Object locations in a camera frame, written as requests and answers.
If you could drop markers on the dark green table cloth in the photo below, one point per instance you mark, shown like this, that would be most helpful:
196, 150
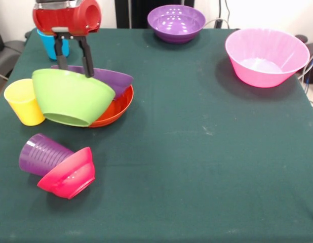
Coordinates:
222, 189

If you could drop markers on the purple wide shallow bowl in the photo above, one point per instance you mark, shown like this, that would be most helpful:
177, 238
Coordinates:
116, 81

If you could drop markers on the red small bowl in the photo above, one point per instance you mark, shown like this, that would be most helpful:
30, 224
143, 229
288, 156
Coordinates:
70, 177

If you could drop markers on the black small knob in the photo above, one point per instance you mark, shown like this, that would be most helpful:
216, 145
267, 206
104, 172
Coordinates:
27, 34

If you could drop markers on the pink large bowl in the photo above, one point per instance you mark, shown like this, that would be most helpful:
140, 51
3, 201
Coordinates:
265, 55

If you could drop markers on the orange wide shallow bowl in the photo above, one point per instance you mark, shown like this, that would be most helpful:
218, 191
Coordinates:
118, 108

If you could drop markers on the black power plug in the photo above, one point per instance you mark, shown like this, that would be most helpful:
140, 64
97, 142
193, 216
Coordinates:
218, 23

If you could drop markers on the purple plastic cup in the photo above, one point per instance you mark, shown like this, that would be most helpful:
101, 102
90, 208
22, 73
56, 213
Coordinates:
42, 157

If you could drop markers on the blue plastic cup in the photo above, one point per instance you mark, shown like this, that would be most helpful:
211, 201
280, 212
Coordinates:
48, 48

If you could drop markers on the green bowl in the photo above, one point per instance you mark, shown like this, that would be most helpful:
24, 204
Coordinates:
70, 98

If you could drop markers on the purple rounded deep bowl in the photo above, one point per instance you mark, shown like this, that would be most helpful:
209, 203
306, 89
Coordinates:
176, 21

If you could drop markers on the black rounded object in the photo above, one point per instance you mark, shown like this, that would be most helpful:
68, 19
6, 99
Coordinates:
301, 38

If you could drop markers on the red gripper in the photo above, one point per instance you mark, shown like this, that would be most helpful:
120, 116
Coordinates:
62, 19

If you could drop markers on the black office chair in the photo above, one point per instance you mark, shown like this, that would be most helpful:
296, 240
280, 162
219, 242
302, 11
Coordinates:
9, 50

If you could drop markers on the yellow plastic cup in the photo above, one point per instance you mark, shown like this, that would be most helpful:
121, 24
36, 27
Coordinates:
19, 101

